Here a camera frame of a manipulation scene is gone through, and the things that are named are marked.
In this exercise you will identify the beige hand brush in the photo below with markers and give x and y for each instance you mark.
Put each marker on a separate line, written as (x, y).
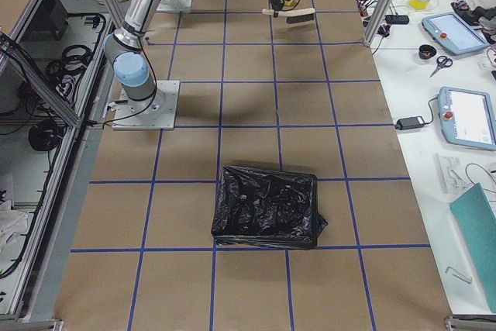
(292, 16)

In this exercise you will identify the black lined trash bin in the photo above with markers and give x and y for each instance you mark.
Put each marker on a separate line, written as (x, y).
(266, 208)

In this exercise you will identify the yellow tape roll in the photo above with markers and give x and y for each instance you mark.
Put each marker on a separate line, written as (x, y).
(419, 5)

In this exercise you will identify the upper teach pendant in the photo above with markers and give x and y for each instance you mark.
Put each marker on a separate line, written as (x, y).
(453, 34)

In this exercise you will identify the teach pendant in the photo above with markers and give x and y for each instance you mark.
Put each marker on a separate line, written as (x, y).
(467, 118)
(453, 34)

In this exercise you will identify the black power adapter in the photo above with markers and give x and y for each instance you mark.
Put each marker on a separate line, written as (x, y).
(407, 123)

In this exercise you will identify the lower teach pendant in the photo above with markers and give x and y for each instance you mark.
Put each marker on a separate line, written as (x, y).
(467, 118)

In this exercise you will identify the teal notebook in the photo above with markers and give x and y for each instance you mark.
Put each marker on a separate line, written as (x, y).
(476, 222)

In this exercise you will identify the metal allen key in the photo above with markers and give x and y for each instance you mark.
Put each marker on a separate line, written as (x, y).
(458, 274)

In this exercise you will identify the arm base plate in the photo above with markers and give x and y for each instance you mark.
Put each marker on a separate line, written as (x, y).
(149, 115)
(174, 6)

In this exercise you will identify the black handled scissors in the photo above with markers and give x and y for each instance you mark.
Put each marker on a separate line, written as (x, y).
(442, 62)

